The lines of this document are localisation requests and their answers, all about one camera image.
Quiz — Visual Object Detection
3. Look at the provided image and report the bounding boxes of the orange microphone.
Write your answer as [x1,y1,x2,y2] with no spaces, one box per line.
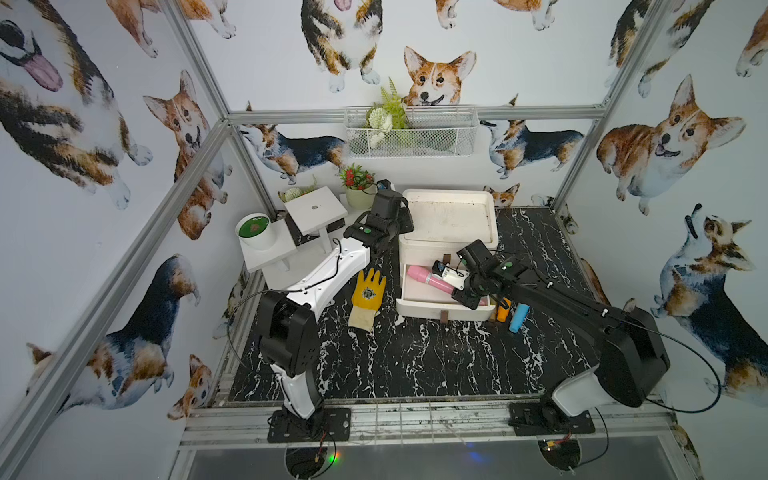
[495,298,512,323]

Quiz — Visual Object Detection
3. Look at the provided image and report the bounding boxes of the white drawer cabinet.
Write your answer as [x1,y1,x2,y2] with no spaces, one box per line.
[396,189,498,322]

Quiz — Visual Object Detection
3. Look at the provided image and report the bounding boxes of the blue microphone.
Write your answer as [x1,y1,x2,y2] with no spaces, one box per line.
[508,303,530,333]

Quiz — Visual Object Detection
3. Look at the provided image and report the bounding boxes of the pink microphone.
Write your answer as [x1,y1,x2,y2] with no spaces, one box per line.
[406,265,455,294]

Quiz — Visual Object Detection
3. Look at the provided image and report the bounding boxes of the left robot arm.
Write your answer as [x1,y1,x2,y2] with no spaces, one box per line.
[256,188,414,420]

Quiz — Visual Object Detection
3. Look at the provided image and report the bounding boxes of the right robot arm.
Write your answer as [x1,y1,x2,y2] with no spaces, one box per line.
[452,240,670,418]

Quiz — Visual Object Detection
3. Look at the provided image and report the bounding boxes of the green pot red flowers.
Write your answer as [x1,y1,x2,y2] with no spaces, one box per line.
[339,164,378,211]

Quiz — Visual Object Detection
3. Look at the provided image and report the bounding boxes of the white stepped display shelf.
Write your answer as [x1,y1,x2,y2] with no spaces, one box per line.
[240,187,354,289]

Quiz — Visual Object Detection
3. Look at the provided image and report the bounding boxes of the yellow work glove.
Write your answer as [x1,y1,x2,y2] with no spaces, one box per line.
[348,269,387,332]

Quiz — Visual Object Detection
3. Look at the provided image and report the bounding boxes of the small white flower plant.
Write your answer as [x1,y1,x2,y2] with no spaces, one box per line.
[277,180,318,203]

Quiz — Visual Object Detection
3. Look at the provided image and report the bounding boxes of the green fern plant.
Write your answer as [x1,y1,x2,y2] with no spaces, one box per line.
[365,78,409,149]

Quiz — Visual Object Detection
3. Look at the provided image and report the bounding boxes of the white cup green inside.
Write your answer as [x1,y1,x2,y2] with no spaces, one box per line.
[235,213,277,251]

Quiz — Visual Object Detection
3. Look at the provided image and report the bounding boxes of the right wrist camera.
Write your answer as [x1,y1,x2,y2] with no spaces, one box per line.
[432,261,469,290]

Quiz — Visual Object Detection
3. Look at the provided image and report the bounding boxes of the white wire wall basket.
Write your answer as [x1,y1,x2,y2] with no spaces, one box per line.
[344,105,479,159]

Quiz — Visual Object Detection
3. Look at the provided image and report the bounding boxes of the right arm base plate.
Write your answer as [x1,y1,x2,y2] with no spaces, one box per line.
[508,401,596,436]

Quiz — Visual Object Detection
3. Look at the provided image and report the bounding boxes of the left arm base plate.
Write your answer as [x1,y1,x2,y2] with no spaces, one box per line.
[267,407,352,443]

